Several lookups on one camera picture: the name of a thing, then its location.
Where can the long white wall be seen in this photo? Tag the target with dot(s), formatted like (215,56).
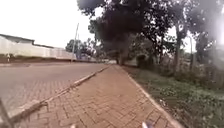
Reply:
(26,49)

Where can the robot's own part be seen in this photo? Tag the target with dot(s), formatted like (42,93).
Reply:
(144,125)
(72,126)

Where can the grey stone kerb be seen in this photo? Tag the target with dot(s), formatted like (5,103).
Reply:
(28,108)
(153,101)

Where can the earth bank below wall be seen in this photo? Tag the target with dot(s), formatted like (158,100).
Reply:
(33,60)

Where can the pole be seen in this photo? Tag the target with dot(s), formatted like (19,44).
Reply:
(74,43)

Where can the grass verge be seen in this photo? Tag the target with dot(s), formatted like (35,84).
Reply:
(186,96)

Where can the red brick path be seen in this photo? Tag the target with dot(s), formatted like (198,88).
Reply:
(106,100)

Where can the row of tall trees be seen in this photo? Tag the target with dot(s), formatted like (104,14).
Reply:
(120,26)

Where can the reddish paved road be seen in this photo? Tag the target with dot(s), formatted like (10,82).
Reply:
(40,81)

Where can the group of trees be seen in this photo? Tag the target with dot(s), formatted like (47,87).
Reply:
(83,48)

